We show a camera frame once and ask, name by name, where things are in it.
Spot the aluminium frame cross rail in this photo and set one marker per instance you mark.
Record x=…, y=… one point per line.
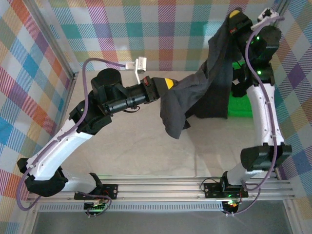
x=158, y=189

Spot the small controller board green LED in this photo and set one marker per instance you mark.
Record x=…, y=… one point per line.
x=231, y=206
x=95, y=207

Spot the aluminium frame corner post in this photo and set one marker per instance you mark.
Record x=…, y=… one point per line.
x=52, y=41
x=282, y=6

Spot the aluminium frame side rail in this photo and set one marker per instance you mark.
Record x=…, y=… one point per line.
x=280, y=174
x=69, y=90

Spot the colourful plaid fabric backdrop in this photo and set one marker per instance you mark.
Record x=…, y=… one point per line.
x=170, y=24

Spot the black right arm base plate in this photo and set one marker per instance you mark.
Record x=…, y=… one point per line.
x=212, y=190

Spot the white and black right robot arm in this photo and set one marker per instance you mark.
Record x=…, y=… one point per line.
x=263, y=114

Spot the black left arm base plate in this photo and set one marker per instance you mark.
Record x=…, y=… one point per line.
x=112, y=191

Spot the dark grey t-shirt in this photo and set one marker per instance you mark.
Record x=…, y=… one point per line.
x=212, y=80

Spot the green plastic bin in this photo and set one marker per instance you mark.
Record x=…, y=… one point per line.
x=240, y=107

